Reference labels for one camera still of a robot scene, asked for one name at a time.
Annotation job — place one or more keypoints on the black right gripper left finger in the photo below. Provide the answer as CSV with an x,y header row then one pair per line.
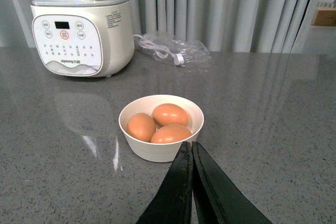
x,y
173,200

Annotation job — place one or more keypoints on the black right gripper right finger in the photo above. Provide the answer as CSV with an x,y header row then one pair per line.
x,y
217,198

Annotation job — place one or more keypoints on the brown egg front in bowl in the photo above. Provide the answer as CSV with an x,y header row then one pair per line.
x,y
170,134

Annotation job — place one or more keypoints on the brown egg in bowl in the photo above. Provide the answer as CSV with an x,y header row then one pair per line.
x,y
141,126
170,134
168,113

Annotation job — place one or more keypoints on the brown egg left in bowl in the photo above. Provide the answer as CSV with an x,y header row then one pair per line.
x,y
141,126

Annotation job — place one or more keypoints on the brown egg back in bowl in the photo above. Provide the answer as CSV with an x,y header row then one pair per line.
x,y
168,113

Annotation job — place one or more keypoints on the brown cardboard box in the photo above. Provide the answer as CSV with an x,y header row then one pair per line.
x,y
324,16

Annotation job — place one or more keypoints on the white ceramic bowl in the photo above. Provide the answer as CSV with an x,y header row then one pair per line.
x,y
160,153

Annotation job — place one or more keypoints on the clear plastic bag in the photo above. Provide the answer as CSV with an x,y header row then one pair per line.
x,y
166,48

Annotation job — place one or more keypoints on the grey curtain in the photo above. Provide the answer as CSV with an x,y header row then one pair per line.
x,y
276,26

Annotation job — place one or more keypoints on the cream soy milk maker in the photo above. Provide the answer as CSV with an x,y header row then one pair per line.
x,y
83,38

